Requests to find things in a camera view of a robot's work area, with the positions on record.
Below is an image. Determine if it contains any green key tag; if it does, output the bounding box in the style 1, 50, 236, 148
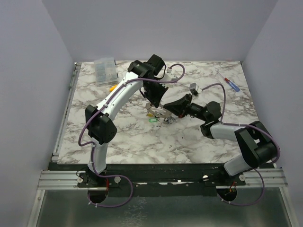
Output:
149, 118, 158, 123

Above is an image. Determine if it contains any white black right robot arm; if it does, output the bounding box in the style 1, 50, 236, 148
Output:
164, 94, 278, 185

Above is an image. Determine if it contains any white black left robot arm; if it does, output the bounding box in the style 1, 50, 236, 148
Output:
85, 54, 168, 187

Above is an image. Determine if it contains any red blue screwdriver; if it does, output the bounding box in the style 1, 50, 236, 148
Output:
218, 72, 240, 92

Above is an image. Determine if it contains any yellow black screwdriver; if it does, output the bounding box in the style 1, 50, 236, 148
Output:
109, 85, 117, 92

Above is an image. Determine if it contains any clear plastic parts box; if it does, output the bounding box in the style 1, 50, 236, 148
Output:
94, 57, 118, 86

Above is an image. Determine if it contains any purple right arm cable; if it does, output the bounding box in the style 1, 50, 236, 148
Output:
197, 83, 281, 207

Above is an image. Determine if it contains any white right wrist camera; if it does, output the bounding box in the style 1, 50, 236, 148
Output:
189, 83, 202, 96

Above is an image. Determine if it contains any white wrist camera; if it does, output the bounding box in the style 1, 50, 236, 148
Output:
162, 68, 178, 82
189, 83, 202, 96

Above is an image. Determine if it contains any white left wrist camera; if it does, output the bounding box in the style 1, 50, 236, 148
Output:
162, 68, 178, 82

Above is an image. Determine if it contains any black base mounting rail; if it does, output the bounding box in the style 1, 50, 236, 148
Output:
48, 163, 245, 197

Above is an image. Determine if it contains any aluminium extrusion frame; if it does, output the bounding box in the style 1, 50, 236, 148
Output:
26, 61, 82, 227

